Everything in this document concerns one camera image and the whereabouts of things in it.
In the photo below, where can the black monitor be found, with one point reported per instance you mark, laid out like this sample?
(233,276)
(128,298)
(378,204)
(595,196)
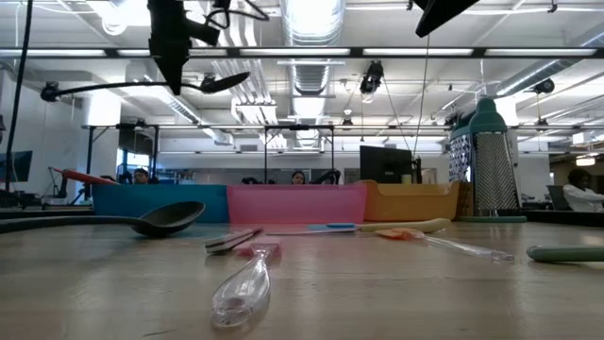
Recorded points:
(384,165)

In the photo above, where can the silver ventilation duct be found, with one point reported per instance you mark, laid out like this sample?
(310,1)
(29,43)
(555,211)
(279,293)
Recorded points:
(311,23)

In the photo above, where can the pink plastic bin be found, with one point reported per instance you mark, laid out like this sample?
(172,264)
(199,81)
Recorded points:
(297,203)

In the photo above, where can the orange plastic bin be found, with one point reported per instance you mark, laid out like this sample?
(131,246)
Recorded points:
(410,203)

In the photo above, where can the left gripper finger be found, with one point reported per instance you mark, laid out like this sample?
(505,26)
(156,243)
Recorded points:
(172,61)

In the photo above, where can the black background robot arm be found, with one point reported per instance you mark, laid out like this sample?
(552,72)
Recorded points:
(62,189)
(330,175)
(250,181)

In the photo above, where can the blue silicone spatula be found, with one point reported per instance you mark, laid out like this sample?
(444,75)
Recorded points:
(332,228)

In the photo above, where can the office chair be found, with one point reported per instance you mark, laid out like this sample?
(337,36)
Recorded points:
(557,198)

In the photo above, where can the black frame rail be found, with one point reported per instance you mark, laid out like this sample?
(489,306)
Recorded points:
(566,218)
(47,212)

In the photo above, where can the black ceiling track light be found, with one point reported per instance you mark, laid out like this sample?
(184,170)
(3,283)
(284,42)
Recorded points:
(374,73)
(208,78)
(49,92)
(545,86)

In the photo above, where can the brown perforated box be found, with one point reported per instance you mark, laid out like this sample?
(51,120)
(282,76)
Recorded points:
(466,200)

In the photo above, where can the black frame beam with lights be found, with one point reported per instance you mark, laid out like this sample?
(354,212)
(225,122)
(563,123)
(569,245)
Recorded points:
(111,52)

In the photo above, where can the small pale cup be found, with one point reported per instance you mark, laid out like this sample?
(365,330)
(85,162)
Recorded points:
(407,179)

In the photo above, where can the lit ceiling lamp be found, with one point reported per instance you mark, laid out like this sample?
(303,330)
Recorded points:
(585,161)

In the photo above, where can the black frame stand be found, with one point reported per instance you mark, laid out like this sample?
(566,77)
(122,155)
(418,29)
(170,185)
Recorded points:
(88,160)
(298,127)

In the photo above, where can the black plastic spoon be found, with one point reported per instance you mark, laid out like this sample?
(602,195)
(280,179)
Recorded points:
(226,81)
(170,217)

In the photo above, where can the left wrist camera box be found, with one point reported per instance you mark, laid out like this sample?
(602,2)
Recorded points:
(203,32)

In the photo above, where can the small monitor blue screen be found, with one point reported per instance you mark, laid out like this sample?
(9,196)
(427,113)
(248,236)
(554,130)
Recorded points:
(21,165)

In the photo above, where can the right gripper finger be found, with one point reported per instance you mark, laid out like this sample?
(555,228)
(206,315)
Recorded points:
(434,11)

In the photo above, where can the blue plastic bin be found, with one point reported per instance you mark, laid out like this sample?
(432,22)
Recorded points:
(141,200)

